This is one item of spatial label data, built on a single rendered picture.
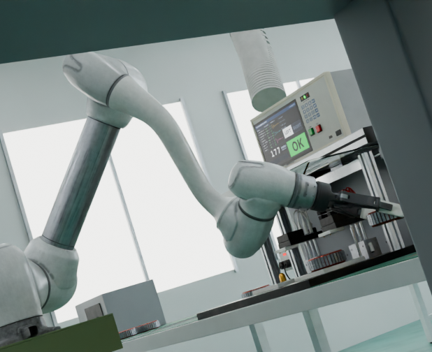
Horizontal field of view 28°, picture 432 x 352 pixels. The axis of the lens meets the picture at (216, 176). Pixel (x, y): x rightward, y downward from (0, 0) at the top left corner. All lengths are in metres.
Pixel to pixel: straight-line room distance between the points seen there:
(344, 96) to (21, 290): 1.06
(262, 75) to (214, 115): 4.23
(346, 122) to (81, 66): 0.77
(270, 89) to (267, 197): 1.81
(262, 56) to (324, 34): 5.23
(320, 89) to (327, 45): 6.62
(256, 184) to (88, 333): 0.58
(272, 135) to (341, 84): 0.34
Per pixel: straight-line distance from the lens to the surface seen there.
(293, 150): 2.75
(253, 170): 2.13
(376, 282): 1.97
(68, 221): 2.51
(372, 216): 2.23
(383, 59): 0.32
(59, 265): 2.50
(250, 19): 0.31
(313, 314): 3.85
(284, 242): 2.74
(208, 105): 8.18
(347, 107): 2.58
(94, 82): 2.31
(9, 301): 2.34
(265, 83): 3.92
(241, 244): 2.24
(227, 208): 2.24
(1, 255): 2.37
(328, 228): 2.55
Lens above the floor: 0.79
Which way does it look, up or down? 8 degrees up
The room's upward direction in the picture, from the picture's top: 18 degrees counter-clockwise
